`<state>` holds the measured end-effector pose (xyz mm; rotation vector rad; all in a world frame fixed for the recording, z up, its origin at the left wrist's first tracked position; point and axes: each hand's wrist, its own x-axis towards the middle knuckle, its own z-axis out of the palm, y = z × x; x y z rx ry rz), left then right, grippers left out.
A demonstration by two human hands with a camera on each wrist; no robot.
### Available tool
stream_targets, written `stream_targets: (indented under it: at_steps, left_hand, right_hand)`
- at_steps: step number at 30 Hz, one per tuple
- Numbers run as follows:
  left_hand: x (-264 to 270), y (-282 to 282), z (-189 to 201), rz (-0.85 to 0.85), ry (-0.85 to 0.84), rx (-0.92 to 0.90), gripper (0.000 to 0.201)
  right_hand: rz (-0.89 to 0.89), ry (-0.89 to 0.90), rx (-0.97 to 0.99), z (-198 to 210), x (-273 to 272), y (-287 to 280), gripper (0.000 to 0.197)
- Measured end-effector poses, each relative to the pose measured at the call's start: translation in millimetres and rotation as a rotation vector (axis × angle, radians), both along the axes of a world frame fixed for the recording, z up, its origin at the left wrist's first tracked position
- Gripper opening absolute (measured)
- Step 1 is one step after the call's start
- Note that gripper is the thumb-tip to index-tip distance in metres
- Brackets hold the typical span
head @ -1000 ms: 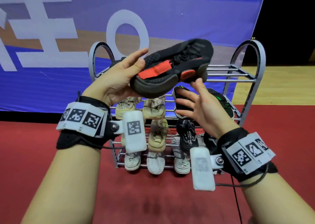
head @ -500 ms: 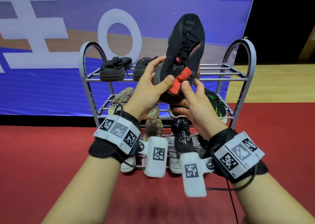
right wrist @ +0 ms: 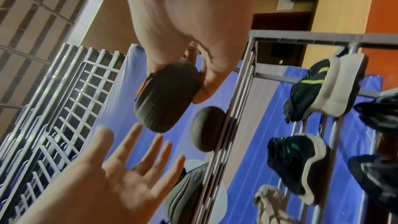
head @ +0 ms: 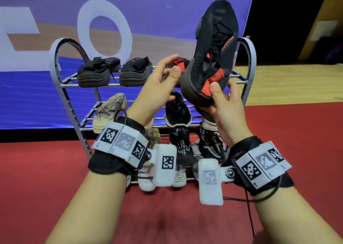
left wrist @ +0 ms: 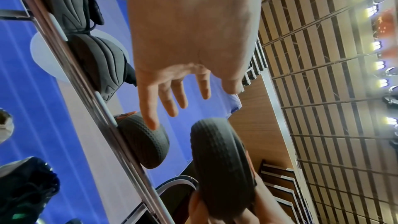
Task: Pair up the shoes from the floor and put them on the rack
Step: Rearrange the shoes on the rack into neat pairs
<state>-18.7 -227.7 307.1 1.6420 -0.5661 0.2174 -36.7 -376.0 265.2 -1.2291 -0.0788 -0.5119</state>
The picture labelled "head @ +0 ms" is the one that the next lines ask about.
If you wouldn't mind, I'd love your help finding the person's right hand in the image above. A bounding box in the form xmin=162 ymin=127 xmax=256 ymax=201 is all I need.
xmin=199 ymin=79 xmax=254 ymax=148

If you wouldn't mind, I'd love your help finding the pastel iridescent sneaker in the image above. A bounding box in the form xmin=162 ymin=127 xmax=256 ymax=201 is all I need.
xmin=92 ymin=92 xmax=128 ymax=134

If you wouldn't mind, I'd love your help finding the grey striped sneaker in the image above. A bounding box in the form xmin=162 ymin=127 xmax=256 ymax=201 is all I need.
xmin=137 ymin=165 xmax=157 ymax=192

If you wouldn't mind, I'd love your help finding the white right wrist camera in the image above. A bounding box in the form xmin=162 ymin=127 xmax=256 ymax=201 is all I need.
xmin=198 ymin=158 xmax=236 ymax=206

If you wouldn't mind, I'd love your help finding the black marker right wristband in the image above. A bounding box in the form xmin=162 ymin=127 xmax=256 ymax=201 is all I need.
xmin=225 ymin=136 xmax=294 ymax=196

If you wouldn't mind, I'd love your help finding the person's left hand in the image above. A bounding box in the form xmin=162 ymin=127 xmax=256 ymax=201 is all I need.
xmin=126 ymin=54 xmax=182 ymax=126

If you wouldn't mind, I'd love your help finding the blue printed banner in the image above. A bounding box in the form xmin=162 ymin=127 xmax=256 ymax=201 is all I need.
xmin=0 ymin=0 xmax=257 ymax=130

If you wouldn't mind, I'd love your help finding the black green-striped sneaker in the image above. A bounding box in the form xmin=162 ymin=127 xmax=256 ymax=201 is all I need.
xmin=164 ymin=90 xmax=192 ymax=128
xmin=195 ymin=106 xmax=219 ymax=132

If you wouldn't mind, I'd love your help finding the grey metal shoe rack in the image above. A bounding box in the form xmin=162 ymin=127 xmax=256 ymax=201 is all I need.
xmin=48 ymin=37 xmax=257 ymax=185

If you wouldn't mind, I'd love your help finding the white knit sneaker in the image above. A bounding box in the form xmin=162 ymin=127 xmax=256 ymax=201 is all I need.
xmin=171 ymin=165 xmax=187 ymax=188
xmin=191 ymin=140 xmax=202 ymax=181

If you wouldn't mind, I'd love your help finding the black grey mesh sneaker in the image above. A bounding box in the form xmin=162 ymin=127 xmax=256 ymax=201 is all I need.
xmin=198 ymin=128 xmax=229 ymax=162
xmin=169 ymin=127 xmax=194 ymax=166

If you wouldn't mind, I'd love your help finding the black right camera cable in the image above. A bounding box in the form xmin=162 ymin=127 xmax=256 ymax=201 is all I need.
xmin=222 ymin=175 xmax=282 ymax=238

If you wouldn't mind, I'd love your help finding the person's right forearm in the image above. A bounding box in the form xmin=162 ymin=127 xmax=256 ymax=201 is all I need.
xmin=252 ymin=186 xmax=343 ymax=244

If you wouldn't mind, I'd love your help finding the person's left forearm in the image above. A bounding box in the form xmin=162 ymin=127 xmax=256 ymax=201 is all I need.
xmin=45 ymin=171 xmax=128 ymax=244

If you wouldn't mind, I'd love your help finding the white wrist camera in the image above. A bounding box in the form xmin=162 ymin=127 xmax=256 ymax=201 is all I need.
xmin=198 ymin=158 xmax=236 ymax=206
xmin=146 ymin=144 xmax=177 ymax=187

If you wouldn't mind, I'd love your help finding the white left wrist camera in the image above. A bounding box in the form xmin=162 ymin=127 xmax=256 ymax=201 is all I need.
xmin=146 ymin=144 xmax=177 ymax=187

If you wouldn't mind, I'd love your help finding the black lug-sole sneaker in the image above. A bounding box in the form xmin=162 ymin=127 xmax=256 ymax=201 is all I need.
xmin=119 ymin=56 xmax=153 ymax=87

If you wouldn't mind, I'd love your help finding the black ribbed-sole sneaker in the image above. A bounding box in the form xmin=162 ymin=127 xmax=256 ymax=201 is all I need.
xmin=166 ymin=58 xmax=191 ymax=88
xmin=180 ymin=0 xmax=239 ymax=108

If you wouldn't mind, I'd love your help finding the cream-soled sneaker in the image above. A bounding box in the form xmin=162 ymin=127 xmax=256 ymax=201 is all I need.
xmin=144 ymin=117 xmax=161 ymax=148

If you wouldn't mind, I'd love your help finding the black orange-marked sneaker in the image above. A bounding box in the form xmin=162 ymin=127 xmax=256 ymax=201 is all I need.
xmin=77 ymin=56 xmax=121 ymax=88

